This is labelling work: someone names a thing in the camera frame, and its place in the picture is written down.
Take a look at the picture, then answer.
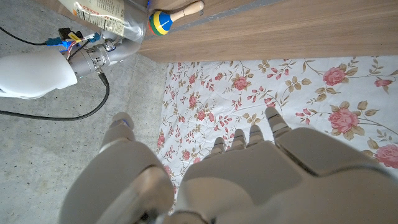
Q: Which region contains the grey tape table outline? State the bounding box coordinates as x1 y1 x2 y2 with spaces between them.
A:
169 0 287 34

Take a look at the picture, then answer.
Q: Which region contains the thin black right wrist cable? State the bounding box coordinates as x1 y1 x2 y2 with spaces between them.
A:
0 26 47 47

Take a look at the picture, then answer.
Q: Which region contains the floral backdrop cloth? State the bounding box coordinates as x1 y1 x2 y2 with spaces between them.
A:
155 55 398 215

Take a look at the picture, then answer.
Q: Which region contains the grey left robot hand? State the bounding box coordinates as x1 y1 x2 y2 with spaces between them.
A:
58 106 398 224

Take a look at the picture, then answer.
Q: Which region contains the cream bottle with yellow label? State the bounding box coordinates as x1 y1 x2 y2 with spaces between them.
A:
58 0 149 43

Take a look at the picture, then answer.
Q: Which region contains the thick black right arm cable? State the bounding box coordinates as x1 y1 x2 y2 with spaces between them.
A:
0 72 111 121

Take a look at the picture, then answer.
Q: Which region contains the colourful striped wooden maraca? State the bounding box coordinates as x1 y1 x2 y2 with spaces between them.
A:
148 0 205 37

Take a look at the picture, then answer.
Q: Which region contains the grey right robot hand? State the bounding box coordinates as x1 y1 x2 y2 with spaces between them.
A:
101 29 147 65

